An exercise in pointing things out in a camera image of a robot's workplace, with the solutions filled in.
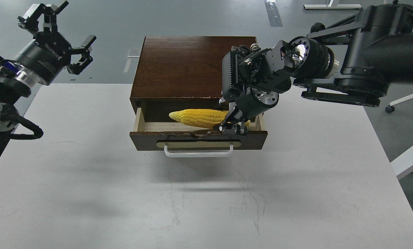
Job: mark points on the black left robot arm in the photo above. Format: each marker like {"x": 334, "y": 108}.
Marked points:
{"x": 16, "y": 81}

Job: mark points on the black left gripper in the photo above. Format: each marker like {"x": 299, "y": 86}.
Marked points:
{"x": 42, "y": 57}

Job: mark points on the wooden drawer with white handle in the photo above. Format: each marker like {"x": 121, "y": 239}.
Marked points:
{"x": 174, "y": 136}

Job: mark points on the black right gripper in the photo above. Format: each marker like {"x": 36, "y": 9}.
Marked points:
{"x": 248, "y": 86}

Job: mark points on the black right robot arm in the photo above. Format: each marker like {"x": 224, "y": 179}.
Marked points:
{"x": 350, "y": 62}

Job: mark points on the dark wooden drawer cabinet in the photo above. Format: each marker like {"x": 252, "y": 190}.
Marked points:
{"x": 180, "y": 72}

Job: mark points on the white table leg base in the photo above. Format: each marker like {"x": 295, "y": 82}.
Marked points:
{"x": 331, "y": 4}

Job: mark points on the yellow corn cob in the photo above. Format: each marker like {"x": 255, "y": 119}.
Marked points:
{"x": 203, "y": 118}

